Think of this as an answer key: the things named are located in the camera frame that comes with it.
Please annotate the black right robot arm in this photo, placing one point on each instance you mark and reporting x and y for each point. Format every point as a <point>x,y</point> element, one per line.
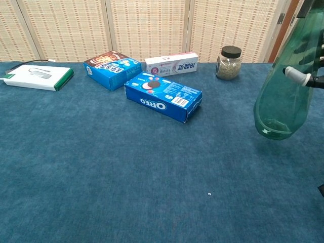
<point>321,191</point>

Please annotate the brown wooden post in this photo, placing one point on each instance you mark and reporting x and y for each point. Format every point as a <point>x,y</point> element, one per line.
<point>279,38</point>

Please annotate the blue Oreo cookie box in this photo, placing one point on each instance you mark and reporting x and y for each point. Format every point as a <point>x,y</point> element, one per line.
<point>162,98</point>

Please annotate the dark metal screen hinge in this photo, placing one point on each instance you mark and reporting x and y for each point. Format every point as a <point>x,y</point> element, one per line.
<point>292,19</point>
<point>281,19</point>

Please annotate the green transparent spray bottle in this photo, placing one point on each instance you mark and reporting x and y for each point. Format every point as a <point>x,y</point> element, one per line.
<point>283,101</point>

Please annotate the woven bamboo screen panel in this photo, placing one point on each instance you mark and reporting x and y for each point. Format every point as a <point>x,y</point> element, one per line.
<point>233,22</point>
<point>12,38</point>
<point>149,25</point>
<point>65,30</point>

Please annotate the glass jar with black lid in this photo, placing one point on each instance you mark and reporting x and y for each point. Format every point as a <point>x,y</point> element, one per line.
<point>228,67</point>

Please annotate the white pink toothpaste box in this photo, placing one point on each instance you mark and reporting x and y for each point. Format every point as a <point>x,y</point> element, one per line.
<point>172,66</point>

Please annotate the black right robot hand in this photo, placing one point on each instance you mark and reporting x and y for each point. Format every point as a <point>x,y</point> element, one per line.
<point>296,76</point>

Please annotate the white box with green edge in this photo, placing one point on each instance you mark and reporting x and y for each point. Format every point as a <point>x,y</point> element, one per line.
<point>38,77</point>

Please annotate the blue tablecloth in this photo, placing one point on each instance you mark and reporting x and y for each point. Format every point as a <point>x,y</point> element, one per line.
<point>101,164</point>

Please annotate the blue and brown snack box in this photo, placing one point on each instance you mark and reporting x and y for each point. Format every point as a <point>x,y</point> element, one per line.
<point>111,72</point>

